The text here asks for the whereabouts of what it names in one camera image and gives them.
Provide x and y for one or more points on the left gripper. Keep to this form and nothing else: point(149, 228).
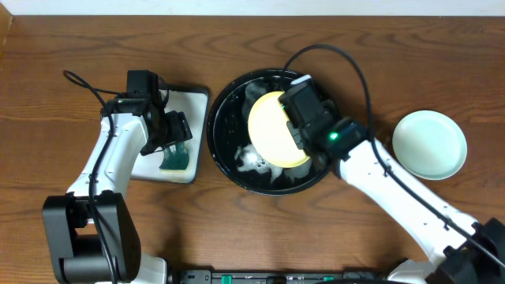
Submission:
point(173, 128)

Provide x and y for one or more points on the black round tray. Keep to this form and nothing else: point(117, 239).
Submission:
point(230, 145)

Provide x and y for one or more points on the green yellow sponge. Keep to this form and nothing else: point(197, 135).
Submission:
point(175, 157)

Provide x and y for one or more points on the black rectangular sponge tray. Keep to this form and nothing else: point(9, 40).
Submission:
point(193, 102)

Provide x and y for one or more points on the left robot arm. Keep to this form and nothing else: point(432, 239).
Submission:
point(89, 230)

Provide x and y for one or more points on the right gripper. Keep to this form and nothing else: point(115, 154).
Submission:
point(329, 108)

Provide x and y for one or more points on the yellow plate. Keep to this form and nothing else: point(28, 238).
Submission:
point(269, 134)

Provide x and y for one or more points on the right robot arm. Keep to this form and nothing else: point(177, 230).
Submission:
point(460, 250)

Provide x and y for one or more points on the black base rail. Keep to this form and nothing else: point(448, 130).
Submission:
point(261, 277)

